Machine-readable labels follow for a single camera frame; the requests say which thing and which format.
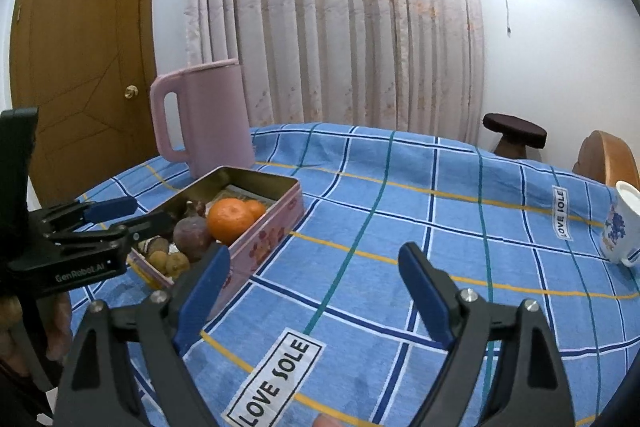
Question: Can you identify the hanging power cord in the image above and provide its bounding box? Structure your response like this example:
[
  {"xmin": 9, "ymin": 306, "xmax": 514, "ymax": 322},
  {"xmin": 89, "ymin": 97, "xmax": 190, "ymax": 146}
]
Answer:
[{"xmin": 499, "ymin": 0, "xmax": 514, "ymax": 38}]

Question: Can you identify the blue plaid tablecloth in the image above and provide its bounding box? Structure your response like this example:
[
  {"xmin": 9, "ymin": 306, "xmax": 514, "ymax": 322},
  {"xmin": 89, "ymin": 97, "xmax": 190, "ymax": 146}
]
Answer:
[{"xmin": 70, "ymin": 122, "xmax": 640, "ymax": 427}]

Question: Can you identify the large orange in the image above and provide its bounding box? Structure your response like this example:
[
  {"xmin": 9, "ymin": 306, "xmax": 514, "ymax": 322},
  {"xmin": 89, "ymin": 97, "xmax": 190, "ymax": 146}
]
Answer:
[{"xmin": 206, "ymin": 198, "xmax": 255, "ymax": 245}]

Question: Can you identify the person's left hand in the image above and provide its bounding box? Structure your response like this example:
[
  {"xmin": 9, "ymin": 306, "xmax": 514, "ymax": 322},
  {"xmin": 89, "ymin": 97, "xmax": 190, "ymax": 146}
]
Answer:
[{"xmin": 44, "ymin": 293, "xmax": 74, "ymax": 360}]

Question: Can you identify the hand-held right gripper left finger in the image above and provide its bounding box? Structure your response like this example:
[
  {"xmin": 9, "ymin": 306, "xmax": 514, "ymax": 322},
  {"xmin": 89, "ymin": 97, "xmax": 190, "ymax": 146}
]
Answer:
[{"xmin": 52, "ymin": 243, "xmax": 232, "ymax": 427}]

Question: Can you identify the pink rectangular tin box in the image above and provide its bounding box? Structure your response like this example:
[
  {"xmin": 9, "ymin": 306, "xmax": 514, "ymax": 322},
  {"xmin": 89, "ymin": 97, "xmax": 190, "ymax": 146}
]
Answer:
[{"xmin": 127, "ymin": 166, "xmax": 306, "ymax": 294}]

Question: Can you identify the small orange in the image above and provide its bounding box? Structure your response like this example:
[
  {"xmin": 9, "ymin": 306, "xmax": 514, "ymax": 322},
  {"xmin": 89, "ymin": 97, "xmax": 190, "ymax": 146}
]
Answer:
[{"xmin": 244, "ymin": 199, "xmax": 267, "ymax": 223}]

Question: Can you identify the pink floral curtain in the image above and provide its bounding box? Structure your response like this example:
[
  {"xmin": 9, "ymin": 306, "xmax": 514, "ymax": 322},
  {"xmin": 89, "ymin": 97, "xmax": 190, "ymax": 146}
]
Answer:
[{"xmin": 182, "ymin": 0, "xmax": 486, "ymax": 142}]

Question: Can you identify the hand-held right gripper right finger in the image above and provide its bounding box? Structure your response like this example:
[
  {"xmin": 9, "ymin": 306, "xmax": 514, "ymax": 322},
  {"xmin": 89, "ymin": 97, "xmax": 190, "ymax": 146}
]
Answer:
[{"xmin": 397, "ymin": 242, "xmax": 576, "ymax": 427}]

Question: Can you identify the dark purple passion fruit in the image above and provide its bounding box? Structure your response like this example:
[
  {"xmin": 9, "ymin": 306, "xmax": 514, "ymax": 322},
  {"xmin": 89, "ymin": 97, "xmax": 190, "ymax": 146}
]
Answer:
[{"xmin": 172, "ymin": 217, "xmax": 211, "ymax": 260}]

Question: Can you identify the dark round stool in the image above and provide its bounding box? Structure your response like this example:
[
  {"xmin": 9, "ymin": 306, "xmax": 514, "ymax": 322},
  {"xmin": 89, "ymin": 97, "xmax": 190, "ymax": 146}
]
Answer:
[{"xmin": 482, "ymin": 113, "xmax": 548, "ymax": 160}]

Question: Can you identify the brown wooden door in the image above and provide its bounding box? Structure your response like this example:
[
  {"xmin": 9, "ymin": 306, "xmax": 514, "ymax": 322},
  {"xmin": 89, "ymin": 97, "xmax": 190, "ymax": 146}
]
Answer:
[{"xmin": 10, "ymin": 0, "xmax": 161, "ymax": 208}]

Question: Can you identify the pink plastic pitcher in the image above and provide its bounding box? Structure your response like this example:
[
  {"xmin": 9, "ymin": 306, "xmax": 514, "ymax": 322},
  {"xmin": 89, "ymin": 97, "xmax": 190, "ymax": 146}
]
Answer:
[{"xmin": 150, "ymin": 59, "xmax": 256, "ymax": 180}]

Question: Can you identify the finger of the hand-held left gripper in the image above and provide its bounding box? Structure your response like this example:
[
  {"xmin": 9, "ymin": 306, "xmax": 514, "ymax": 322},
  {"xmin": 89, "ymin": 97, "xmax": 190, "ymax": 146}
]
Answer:
[
  {"xmin": 42, "ymin": 196, "xmax": 138, "ymax": 233},
  {"xmin": 47, "ymin": 212, "xmax": 176, "ymax": 254}
]

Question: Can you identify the white cup with blue flowers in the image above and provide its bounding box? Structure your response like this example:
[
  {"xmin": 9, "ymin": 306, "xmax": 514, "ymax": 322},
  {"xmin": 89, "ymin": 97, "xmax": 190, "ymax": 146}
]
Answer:
[{"xmin": 599, "ymin": 180, "xmax": 640, "ymax": 268}]

